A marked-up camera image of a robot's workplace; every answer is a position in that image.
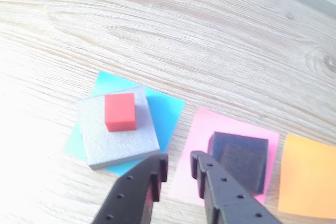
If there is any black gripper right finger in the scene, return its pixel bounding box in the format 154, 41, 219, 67
190, 150, 284, 224

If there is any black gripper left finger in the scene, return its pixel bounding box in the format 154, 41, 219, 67
91, 152, 169, 224

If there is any large grey square block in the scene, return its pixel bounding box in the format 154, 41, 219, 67
76, 85, 161, 170

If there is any orange paper sheet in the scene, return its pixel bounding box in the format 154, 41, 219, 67
277, 133, 336, 220

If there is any small red cube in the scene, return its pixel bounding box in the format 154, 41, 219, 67
104, 92, 138, 133

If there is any small dark grey cube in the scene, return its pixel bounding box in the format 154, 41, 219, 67
218, 144, 267, 195

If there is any medium black square block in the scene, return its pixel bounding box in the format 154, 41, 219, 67
207, 131, 269, 195

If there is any pink paper sheet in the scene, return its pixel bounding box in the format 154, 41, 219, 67
167, 108, 280, 207

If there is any blue paper sheet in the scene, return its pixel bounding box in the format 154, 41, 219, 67
64, 70, 186, 177

